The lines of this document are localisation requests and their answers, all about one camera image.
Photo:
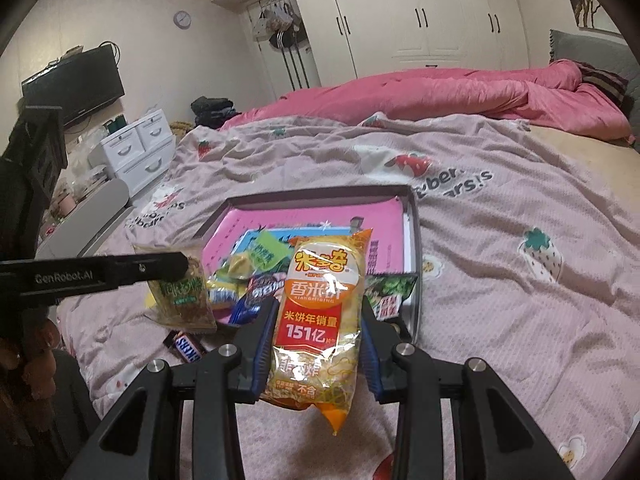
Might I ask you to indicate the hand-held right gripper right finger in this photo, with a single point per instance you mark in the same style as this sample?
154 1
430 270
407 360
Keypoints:
371 365

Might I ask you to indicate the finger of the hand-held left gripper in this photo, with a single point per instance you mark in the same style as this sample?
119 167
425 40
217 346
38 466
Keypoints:
150 267

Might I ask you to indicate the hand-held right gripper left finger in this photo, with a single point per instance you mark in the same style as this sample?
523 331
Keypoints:
263 355

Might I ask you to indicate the clear cracker packet green label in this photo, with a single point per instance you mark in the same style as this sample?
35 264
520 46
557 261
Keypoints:
182 300

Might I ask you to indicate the blue snack packet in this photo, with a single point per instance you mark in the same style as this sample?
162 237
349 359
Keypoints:
255 295

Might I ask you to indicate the yellow orange rice cracker packet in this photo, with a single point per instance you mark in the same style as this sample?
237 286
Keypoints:
315 320

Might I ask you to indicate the dark green snack packet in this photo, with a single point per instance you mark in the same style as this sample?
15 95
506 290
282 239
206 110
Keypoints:
390 290

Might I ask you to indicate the clear packet with yellow pastry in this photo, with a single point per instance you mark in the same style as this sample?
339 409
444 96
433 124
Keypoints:
240 265

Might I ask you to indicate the green milk snack packet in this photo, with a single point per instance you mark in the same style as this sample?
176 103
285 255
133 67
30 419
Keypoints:
265 252

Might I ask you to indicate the dark shallow box tray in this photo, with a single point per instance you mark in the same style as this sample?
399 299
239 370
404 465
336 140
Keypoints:
412 260

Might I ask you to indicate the person's left hand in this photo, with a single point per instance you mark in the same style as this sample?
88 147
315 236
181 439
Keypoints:
47 337

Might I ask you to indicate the pink cup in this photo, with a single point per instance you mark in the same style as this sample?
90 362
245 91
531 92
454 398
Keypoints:
66 204

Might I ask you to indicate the clear plastic bag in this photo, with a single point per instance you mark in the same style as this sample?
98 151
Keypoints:
82 155

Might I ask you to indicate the white rounded table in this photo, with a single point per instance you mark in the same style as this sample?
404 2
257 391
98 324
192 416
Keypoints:
95 205

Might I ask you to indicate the round cracker packet yellow wrapper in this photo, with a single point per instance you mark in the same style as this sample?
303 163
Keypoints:
222 292

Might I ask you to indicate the brown chocolate bar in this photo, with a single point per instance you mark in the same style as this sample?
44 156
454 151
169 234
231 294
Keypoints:
187 346

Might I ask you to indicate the green bottles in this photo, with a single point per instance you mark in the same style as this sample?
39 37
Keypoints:
116 124

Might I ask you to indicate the black flat television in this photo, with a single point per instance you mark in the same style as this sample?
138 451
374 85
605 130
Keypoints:
75 85

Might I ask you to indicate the white drawer cabinet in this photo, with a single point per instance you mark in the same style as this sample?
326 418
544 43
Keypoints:
145 145

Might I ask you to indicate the pink strawberry printed blanket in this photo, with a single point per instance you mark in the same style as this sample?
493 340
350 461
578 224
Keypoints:
500 310

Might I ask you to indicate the brown woven basket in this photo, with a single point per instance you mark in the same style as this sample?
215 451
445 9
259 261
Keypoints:
181 126

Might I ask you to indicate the pink book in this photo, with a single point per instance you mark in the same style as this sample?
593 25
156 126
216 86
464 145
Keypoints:
310 215

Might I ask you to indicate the pile of dark clothes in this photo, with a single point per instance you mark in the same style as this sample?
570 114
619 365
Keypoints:
210 110

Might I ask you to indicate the pink quilt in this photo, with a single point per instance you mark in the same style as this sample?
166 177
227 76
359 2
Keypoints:
425 95

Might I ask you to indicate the hanging bags on door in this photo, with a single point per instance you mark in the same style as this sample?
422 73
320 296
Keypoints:
277 22

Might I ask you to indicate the beige bed sheet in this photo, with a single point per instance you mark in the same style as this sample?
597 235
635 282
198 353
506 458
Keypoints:
575 145

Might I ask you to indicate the white wardrobe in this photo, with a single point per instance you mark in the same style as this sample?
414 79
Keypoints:
400 10

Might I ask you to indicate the striped pillow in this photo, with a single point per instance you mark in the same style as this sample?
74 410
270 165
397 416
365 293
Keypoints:
605 82

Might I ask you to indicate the grey padded headboard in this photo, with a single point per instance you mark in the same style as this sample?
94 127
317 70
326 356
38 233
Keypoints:
590 47

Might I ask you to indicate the round wall clock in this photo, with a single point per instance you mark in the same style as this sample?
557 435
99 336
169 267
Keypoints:
183 19

